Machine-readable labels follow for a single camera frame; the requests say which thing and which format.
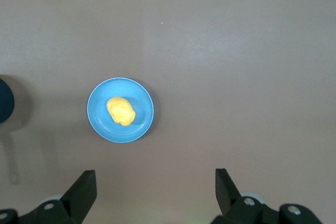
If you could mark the yellow potato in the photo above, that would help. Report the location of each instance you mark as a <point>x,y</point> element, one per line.
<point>120,113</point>

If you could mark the blue round plate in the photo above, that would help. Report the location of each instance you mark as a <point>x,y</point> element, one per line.
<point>99,113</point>

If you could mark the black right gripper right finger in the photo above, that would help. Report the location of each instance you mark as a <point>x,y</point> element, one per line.
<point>228,197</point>

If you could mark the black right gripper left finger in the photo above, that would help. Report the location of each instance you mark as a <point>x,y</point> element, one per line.
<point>73,200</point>

